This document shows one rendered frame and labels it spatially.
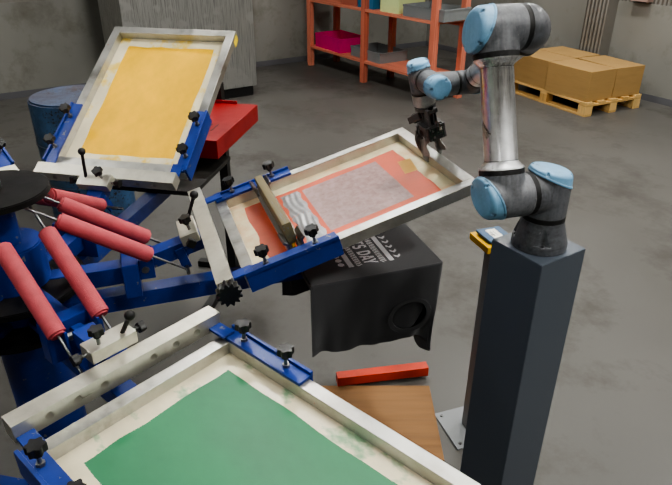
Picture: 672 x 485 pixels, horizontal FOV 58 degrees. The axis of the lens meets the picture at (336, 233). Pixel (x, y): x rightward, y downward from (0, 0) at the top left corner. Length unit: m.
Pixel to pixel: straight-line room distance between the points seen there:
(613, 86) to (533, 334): 6.17
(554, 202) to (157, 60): 1.89
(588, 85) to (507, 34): 5.90
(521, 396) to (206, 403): 0.93
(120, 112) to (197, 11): 4.79
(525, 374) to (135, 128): 1.77
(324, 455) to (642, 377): 2.27
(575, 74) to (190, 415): 6.60
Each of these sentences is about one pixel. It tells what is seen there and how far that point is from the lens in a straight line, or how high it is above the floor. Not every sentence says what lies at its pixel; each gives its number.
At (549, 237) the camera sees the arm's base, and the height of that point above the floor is 1.25.
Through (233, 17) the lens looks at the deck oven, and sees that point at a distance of 7.64.
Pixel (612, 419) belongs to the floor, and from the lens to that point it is 3.13.
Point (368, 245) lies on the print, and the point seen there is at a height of 0.95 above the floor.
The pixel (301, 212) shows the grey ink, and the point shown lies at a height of 1.10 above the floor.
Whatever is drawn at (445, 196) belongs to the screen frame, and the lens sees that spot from 1.93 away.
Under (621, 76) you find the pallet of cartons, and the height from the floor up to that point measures 0.40.
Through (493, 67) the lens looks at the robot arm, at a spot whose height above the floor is 1.68.
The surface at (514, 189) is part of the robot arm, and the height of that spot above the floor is 1.40.
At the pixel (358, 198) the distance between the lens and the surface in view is 2.09.
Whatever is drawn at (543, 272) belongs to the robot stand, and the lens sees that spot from 1.71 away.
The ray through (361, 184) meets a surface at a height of 1.16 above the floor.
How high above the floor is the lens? 2.01
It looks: 28 degrees down
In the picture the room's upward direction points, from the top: straight up
